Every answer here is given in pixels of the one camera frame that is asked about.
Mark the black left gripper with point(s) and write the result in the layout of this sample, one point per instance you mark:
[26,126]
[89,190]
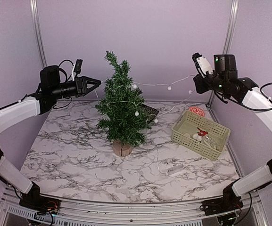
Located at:
[81,85]

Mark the green perforated plastic basket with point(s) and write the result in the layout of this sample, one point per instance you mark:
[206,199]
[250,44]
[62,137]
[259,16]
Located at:
[188,123]

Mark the red reindeer ornament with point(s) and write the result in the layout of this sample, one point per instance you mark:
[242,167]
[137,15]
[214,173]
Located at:
[201,133]

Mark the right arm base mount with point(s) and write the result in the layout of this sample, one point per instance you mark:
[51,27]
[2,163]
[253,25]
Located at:
[228,202]

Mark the white ball string lights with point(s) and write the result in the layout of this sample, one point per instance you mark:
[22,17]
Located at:
[136,84]

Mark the front aluminium rail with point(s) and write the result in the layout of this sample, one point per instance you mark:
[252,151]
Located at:
[72,212]

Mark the right aluminium frame post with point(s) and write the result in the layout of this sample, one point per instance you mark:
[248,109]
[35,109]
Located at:
[231,26]

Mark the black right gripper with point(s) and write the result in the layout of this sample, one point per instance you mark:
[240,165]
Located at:
[201,88]

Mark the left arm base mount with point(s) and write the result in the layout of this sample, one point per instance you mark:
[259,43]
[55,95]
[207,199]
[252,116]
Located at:
[40,206]

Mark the black mesh object behind tree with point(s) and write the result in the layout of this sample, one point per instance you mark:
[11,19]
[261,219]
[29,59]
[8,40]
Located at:
[152,112]

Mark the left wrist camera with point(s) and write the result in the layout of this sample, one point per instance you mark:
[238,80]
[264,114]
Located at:
[76,70]

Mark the left aluminium frame post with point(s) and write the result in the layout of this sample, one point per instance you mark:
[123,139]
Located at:
[37,32]

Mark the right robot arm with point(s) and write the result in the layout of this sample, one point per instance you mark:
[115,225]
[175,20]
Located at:
[223,81]

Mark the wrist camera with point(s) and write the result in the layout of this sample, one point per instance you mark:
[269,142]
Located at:
[202,65]
[76,70]

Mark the red white round ornament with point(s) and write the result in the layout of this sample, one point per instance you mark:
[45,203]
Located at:
[197,110]

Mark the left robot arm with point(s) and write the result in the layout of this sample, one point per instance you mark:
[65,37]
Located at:
[50,90]

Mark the small green christmas tree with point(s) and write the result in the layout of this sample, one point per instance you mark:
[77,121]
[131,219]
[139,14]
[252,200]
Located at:
[122,119]

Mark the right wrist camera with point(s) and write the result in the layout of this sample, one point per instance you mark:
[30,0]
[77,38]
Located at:
[202,65]

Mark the silver star ornament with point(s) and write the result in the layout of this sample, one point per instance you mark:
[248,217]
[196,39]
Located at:
[211,141]

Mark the aluminium frame post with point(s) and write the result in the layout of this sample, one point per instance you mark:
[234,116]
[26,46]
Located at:
[37,32]
[231,26]

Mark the round wooden tree base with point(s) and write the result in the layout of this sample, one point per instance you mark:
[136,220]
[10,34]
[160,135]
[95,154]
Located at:
[121,150]

